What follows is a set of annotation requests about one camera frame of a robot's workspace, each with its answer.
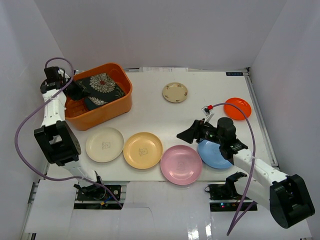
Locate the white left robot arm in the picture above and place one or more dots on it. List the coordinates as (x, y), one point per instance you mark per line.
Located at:
(56, 139)

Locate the blue table label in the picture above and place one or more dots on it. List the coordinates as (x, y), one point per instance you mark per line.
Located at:
(234, 74)

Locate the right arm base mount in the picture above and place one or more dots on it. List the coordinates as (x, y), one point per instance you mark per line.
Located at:
(219, 200)

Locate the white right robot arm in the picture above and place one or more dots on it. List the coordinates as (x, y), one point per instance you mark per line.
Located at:
(286, 196)

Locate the orange plastic bin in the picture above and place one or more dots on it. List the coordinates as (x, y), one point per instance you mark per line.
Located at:
(81, 118)

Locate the pink round plate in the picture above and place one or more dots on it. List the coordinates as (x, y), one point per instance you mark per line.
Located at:
(181, 165)

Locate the beige floral round plate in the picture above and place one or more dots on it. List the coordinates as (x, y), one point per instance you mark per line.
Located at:
(175, 92)

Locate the black floral square plate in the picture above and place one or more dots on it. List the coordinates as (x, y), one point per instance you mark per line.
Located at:
(103, 87)

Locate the teal square plate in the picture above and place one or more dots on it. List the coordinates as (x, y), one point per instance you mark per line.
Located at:
(93, 103)

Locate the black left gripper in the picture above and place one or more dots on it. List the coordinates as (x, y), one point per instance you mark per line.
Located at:
(72, 88)

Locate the white bear round plate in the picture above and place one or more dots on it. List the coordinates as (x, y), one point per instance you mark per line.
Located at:
(104, 145)

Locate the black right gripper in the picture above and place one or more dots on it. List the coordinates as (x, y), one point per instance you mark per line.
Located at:
(198, 126)

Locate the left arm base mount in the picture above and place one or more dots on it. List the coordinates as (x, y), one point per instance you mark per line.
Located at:
(103, 200)

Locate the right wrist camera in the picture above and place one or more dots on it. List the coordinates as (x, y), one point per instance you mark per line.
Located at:
(207, 110)

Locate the orange round plate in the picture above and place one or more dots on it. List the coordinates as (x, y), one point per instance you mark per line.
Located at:
(234, 108)

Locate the white paper sheets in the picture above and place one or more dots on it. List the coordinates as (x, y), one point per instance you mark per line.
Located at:
(163, 69)

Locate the light blue round plate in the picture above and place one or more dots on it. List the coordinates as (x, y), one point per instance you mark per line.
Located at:
(211, 155)

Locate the yellow round plate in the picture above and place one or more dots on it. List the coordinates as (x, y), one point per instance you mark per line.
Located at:
(143, 150)

